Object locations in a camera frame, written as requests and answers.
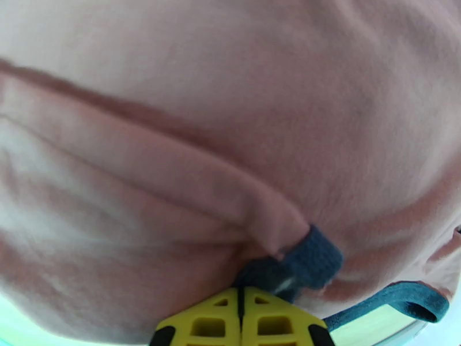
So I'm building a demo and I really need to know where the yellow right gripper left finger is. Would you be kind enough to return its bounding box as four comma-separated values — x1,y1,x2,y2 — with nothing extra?
149,287,241,346

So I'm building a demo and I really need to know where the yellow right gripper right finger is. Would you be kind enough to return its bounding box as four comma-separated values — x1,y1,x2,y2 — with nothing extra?
243,286,336,346

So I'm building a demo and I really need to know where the red sleeveless tank top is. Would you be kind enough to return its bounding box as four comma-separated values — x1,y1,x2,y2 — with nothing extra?
0,0,461,346

